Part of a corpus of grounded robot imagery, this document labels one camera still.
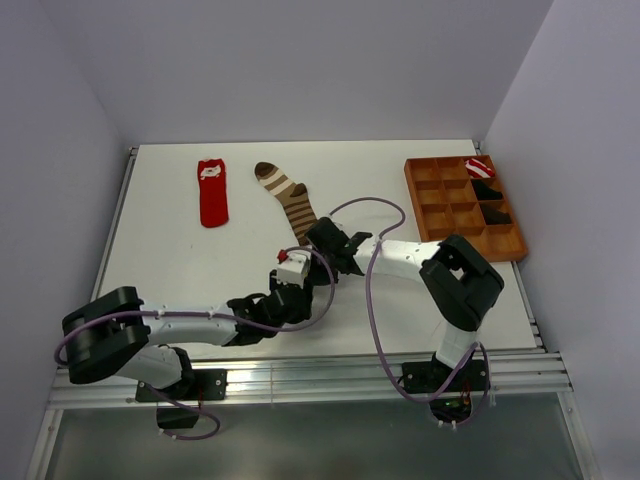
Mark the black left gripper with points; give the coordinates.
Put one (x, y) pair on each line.
(306, 311)

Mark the brown striped sock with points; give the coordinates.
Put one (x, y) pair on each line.
(292, 196)

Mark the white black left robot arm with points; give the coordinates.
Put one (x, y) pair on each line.
(115, 335)

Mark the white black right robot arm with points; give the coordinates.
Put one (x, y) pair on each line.
(460, 281)

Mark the red sock with white pattern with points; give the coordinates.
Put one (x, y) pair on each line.
(213, 202)

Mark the wooden compartment tray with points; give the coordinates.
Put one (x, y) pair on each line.
(444, 203)

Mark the black rolled sock upper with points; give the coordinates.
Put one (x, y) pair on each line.
(485, 192)

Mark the red white striped rolled sock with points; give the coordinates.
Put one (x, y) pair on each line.
(477, 169)

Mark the dark brown rolled sock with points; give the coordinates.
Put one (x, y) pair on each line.
(495, 213)

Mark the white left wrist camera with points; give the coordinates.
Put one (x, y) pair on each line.
(293, 266)

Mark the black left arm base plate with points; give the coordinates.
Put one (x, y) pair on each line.
(196, 385)

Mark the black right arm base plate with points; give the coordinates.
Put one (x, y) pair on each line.
(427, 377)

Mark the aluminium frame rail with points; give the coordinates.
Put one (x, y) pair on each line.
(359, 378)

